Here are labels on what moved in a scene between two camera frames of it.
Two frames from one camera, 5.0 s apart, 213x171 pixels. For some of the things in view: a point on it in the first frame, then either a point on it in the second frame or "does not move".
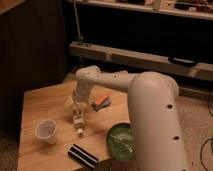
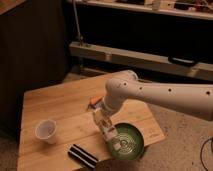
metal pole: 79,37 does not move
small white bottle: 78,120 to 110,134
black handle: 183,61 does not move
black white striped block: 82,155 does not move
